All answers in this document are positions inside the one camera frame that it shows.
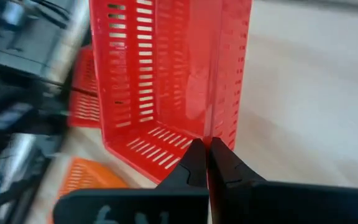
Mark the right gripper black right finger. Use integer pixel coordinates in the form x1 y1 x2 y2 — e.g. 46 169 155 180
208 136 358 224

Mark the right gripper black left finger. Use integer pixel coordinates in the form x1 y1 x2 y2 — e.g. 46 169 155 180
53 138 211 224

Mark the orange plastic slotted basket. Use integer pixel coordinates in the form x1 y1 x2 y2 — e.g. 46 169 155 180
47 157 129 224

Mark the red plastic slotted basket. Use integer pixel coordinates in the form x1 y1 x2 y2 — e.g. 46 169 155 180
88 0 254 185
67 45 102 129

